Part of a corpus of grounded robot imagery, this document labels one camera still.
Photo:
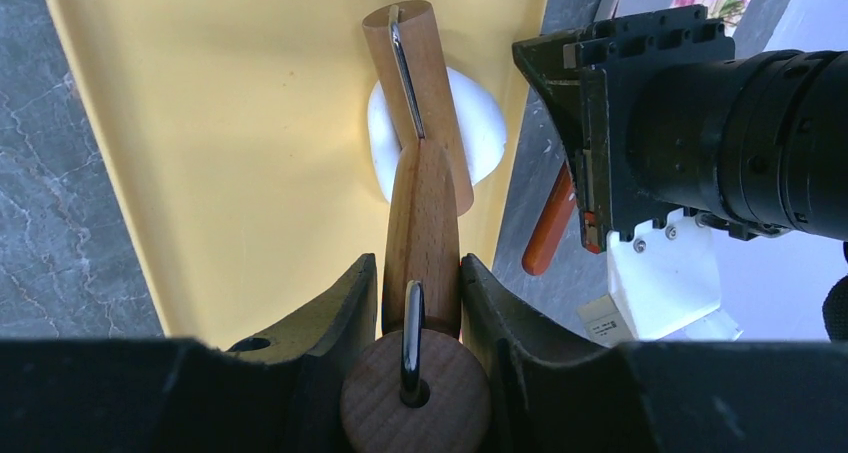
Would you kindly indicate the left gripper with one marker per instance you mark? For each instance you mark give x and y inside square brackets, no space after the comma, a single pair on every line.
[590,80]

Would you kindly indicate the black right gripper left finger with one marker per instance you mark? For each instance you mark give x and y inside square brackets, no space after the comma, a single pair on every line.
[277,390]

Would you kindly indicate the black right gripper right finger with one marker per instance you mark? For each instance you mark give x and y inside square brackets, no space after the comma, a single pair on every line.
[555,391]

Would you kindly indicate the white dough ball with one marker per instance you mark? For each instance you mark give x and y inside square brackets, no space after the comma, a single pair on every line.
[481,123]

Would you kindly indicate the yellow cutting mat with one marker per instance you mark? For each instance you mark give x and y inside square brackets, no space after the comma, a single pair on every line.
[234,135]

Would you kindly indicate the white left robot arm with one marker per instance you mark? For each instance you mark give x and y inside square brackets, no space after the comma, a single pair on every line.
[656,113]

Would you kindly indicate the metal scraper with wooden handle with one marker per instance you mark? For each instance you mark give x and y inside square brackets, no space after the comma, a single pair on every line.
[551,225]

